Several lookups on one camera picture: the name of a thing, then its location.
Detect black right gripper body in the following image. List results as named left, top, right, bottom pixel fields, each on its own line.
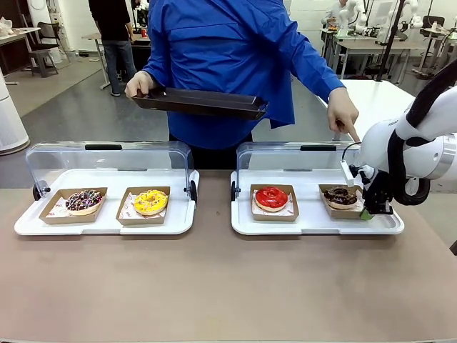
left=362, top=169, right=394, bottom=216

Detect chocolate glazed crumb donut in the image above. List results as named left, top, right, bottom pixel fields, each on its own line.
left=323, top=185, right=359, bottom=211

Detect dark brown serving tray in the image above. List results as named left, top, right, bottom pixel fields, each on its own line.
left=131, top=86, right=269, bottom=121

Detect chocolate donut colourful sprinkles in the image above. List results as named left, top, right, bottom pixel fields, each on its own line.
left=65, top=189, right=103, bottom=217

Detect brown cardboard donut box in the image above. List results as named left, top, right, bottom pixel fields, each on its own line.
left=38, top=187, right=109, bottom=226

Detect person's left forearm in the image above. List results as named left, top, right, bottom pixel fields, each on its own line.
left=301, top=44, right=348, bottom=100

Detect person's right forearm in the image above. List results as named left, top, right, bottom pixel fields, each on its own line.
left=142, top=59, right=171, bottom=89

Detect red glazed donut in box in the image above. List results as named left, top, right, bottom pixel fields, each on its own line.
left=249, top=183, right=301, bottom=223

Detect seated person in white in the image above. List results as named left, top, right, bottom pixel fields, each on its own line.
left=320, top=0, right=350, bottom=31

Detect person in blue jacket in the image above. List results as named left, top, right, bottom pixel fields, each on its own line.
left=144, top=0, right=322, bottom=169

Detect yellow glazed sprinkle donut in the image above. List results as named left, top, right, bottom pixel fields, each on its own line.
left=132, top=189, right=169, bottom=217

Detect yellow glazed donut in box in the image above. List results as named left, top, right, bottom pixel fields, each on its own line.
left=115, top=185, right=172, bottom=227

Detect person in black shirt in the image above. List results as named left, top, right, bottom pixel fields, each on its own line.
left=87, top=0, right=139, bottom=98

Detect person's left hand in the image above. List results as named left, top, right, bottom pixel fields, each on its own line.
left=326, top=86, right=362, bottom=144

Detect person's right hand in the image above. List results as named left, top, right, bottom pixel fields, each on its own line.
left=124, top=70, right=159, bottom=99

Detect white display tray base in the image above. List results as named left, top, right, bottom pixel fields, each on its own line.
left=230, top=168, right=406, bottom=237
left=14, top=168, right=201, bottom=237

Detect white printed paper liner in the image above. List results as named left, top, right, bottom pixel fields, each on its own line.
left=252, top=189, right=297, bottom=217
left=45, top=192, right=106, bottom=219
left=119, top=192, right=169, bottom=219

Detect white side table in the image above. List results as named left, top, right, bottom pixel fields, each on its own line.
left=321, top=79, right=419, bottom=144

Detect clear display lid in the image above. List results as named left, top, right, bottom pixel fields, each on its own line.
left=231, top=141, right=365, bottom=203
left=24, top=140, right=198, bottom=207

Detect grey background work table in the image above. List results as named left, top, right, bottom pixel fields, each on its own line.
left=332, top=38, right=430, bottom=80

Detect black stand pole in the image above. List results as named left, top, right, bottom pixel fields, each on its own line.
left=373, top=0, right=408, bottom=84

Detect grey desk with leg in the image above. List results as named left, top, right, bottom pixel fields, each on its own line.
left=81, top=31, right=112, bottom=91

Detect white cylindrical appliance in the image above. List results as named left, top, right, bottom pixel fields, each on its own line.
left=0, top=66, right=31, bottom=156

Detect light wooden desk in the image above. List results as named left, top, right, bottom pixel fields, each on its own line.
left=0, top=26, right=42, bottom=86

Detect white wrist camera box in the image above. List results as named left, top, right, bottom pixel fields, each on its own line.
left=339, top=160, right=358, bottom=187

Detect thick black cable hose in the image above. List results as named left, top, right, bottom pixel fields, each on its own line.
left=387, top=56, right=457, bottom=207

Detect thin black camera cable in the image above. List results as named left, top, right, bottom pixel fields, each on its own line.
left=341, top=141, right=362, bottom=162

